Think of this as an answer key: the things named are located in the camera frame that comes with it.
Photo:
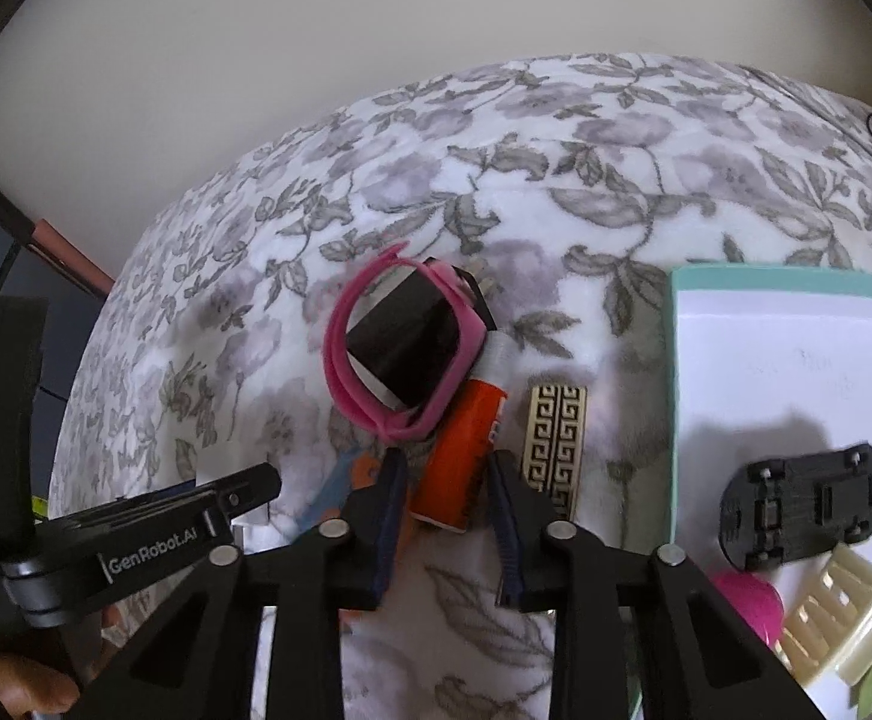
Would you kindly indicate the orange glue bottle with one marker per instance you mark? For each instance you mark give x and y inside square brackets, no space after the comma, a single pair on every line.
[458,457]

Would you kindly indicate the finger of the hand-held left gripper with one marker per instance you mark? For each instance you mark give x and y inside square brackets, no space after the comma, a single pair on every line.
[248,484]

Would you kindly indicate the pink toy pup figure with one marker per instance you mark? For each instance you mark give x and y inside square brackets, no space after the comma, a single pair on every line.
[747,600]

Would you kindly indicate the pink smartwatch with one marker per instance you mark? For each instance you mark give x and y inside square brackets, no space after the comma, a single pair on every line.
[406,345]

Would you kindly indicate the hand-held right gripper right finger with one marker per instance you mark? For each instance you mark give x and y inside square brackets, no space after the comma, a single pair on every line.
[507,532]

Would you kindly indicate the person's left hand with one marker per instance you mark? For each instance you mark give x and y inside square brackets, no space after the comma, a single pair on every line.
[24,690]

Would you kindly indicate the orange and blue scissors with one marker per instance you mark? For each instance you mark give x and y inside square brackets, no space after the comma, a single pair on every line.
[361,469]

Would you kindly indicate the white charger plug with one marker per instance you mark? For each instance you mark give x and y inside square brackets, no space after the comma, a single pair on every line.
[256,523]

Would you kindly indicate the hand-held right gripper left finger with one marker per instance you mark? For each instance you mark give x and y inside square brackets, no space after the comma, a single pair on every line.
[391,525]

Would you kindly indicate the floral blanket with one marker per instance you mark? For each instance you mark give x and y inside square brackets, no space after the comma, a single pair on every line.
[556,165]

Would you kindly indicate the teal tray with white inside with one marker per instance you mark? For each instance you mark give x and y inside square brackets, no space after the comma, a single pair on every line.
[781,360]

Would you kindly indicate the dark blue furniture panel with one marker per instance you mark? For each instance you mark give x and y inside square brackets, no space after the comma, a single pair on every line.
[1,270]

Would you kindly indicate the cream hair claw clip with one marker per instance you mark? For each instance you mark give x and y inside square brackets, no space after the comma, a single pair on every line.
[856,652]

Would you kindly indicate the black toy car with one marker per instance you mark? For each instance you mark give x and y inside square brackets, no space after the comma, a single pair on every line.
[803,502]

